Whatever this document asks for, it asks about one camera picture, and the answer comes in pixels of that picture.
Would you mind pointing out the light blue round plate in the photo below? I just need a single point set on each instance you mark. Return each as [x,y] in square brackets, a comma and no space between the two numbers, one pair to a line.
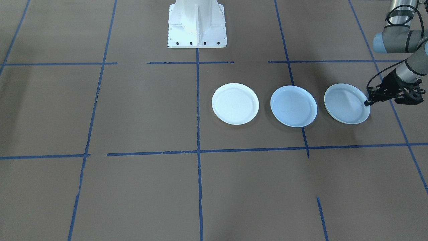
[293,106]
[346,104]

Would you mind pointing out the white round plate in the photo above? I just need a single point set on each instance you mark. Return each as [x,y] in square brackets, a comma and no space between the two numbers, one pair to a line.
[235,103]

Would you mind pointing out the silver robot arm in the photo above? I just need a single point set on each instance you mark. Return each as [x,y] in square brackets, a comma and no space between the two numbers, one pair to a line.
[394,40]

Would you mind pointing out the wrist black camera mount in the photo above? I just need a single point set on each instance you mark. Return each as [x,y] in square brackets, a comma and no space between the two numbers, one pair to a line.
[411,96]

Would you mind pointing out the white pedestal column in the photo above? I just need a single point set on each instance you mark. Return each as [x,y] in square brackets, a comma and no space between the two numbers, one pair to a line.
[197,23]

